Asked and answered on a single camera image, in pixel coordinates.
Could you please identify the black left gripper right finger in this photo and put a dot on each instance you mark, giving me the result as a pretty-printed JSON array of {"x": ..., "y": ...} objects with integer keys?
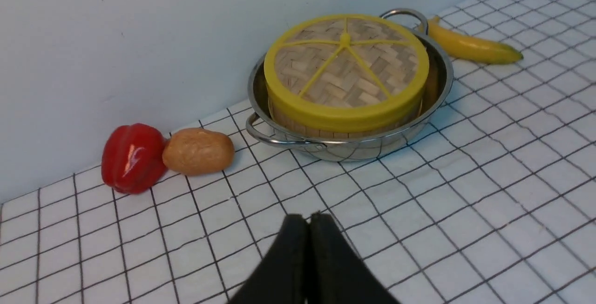
[{"x": 336, "y": 274}]

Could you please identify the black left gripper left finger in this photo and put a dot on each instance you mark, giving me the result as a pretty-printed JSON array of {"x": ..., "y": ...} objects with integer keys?
[{"x": 279, "y": 278}]

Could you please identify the yellow bamboo steamer basket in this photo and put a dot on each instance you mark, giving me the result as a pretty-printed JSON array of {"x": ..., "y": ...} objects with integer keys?
[{"x": 336, "y": 113}]

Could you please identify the yellow bamboo steamer lid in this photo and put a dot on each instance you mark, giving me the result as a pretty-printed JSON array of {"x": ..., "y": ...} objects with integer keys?
[{"x": 347, "y": 50}]

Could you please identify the stainless steel pot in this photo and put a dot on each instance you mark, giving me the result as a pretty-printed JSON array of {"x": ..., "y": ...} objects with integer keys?
[{"x": 262, "y": 127}]

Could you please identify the brown potato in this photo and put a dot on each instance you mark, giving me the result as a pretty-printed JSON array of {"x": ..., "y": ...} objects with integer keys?
[{"x": 198, "y": 151}]

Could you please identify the red bell pepper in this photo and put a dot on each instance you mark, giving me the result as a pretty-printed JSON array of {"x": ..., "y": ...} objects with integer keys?
[{"x": 132, "y": 158}]

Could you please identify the yellow banana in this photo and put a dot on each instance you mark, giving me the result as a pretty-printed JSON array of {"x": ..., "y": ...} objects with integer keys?
[{"x": 471, "y": 48}]

